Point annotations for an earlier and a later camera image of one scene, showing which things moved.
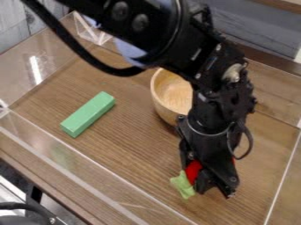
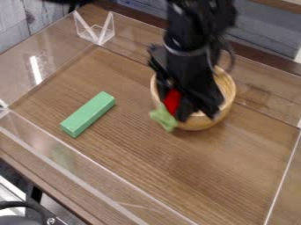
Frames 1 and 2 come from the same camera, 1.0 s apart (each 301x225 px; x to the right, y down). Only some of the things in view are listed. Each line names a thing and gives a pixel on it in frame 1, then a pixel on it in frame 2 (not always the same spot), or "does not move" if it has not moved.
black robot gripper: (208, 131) → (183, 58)
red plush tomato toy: (184, 181) → (164, 112)
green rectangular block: (74, 124) does not move
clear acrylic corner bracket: (86, 30) does not move
